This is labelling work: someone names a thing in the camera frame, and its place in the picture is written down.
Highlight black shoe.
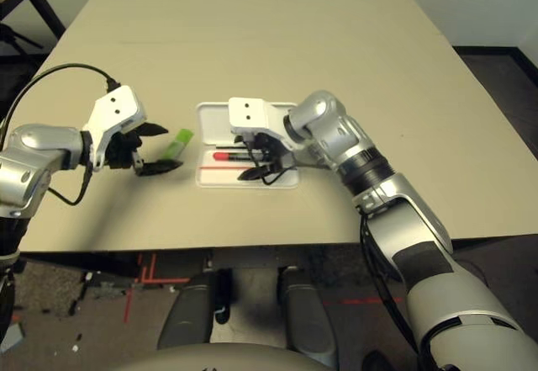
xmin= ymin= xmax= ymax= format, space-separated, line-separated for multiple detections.
xmin=363 ymin=349 xmax=394 ymax=371

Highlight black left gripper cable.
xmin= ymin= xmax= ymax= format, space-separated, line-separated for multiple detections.
xmin=48 ymin=162 xmax=93 ymax=207

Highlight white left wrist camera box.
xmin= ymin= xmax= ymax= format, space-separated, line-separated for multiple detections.
xmin=82 ymin=85 xmax=148 ymax=172

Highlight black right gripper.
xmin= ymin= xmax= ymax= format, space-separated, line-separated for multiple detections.
xmin=233 ymin=133 xmax=282 ymax=182

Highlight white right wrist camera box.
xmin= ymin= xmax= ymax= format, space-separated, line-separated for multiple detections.
xmin=228 ymin=96 xmax=295 ymax=153

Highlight grey robot torso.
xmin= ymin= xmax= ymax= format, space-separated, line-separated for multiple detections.
xmin=104 ymin=341 xmax=337 ymax=371

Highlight black framed side table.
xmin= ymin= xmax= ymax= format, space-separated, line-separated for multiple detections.
xmin=0 ymin=0 xmax=66 ymax=42

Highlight white plastic pencil case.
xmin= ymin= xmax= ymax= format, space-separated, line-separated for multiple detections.
xmin=195 ymin=101 xmax=302 ymax=189

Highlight black left camera cable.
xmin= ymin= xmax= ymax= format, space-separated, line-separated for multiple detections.
xmin=0 ymin=63 xmax=123 ymax=136

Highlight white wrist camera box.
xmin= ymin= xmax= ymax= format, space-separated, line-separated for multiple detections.
xmin=228 ymin=96 xmax=295 ymax=153
xmin=82 ymin=85 xmax=148 ymax=172

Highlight grey robot leg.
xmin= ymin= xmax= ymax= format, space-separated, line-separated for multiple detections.
xmin=279 ymin=265 xmax=337 ymax=366
xmin=157 ymin=272 xmax=218 ymax=349

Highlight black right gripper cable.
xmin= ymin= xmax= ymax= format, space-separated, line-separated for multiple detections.
xmin=260 ymin=163 xmax=424 ymax=362

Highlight black tripod stand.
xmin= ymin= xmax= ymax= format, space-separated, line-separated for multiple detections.
xmin=0 ymin=24 xmax=45 ymax=52

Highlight grey left robot leg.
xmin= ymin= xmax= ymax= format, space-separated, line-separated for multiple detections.
xmin=157 ymin=272 xmax=218 ymax=349

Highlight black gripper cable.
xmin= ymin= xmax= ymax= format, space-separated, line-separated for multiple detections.
xmin=48 ymin=162 xmax=93 ymax=207
xmin=260 ymin=163 xmax=424 ymax=362

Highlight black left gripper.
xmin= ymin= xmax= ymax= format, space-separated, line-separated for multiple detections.
xmin=104 ymin=122 xmax=185 ymax=178

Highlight grey right robot leg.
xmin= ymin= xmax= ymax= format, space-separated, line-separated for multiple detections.
xmin=279 ymin=265 xmax=337 ymax=366

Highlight green stationery stick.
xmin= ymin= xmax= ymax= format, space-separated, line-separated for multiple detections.
xmin=161 ymin=129 xmax=195 ymax=162

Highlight red black marker pen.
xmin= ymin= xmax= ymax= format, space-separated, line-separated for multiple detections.
xmin=213 ymin=151 xmax=253 ymax=162

